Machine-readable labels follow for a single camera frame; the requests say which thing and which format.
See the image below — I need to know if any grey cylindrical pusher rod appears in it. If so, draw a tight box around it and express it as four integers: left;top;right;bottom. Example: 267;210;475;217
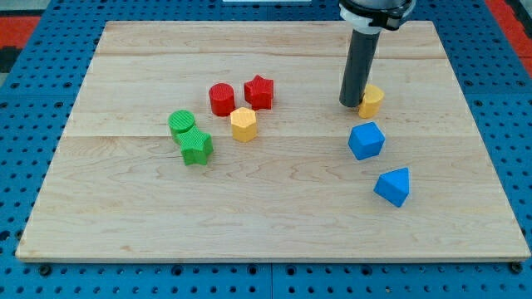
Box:
339;30;380;108

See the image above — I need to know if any yellow heart block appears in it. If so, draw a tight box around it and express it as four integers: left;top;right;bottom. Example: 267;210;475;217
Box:
358;84;385;119

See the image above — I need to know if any red star block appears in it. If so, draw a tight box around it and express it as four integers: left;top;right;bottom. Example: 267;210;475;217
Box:
244;75;274;110

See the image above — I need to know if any green star block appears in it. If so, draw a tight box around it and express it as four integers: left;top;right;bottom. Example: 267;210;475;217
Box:
177;126;214;165

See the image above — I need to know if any blue cube block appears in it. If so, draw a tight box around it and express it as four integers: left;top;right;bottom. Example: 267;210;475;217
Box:
347;122;386;160

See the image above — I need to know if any yellow hexagon block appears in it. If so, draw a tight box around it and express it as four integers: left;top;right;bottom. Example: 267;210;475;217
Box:
230;107;258;142

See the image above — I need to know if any blue triangular prism block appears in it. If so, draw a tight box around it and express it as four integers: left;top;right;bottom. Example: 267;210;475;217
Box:
373;168;410;208

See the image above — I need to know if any red cylinder block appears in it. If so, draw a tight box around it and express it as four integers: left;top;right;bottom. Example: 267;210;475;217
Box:
209;83;235;116

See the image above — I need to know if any green cylinder block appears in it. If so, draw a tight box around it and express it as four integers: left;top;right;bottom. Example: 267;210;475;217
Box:
167;110;195;144

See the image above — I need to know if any light wooden board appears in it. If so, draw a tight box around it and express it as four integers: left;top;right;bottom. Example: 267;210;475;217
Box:
16;21;530;263

